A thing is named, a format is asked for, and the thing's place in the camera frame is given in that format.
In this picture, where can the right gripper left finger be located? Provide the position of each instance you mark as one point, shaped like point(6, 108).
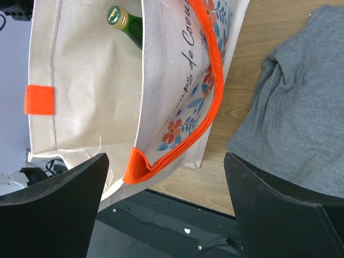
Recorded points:
point(55, 217)

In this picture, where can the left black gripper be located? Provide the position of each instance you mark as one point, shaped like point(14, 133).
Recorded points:
point(20, 10)

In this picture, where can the right grey shorts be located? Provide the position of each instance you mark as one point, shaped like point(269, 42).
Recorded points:
point(294, 126)

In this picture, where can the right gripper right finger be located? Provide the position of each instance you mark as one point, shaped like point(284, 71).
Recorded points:
point(277, 218)

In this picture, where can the beige canvas tote bag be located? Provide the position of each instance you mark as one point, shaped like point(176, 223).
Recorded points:
point(92, 90)

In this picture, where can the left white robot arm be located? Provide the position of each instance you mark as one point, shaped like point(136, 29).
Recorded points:
point(16, 172)

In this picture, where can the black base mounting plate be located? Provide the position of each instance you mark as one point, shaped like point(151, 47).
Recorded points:
point(175, 226)

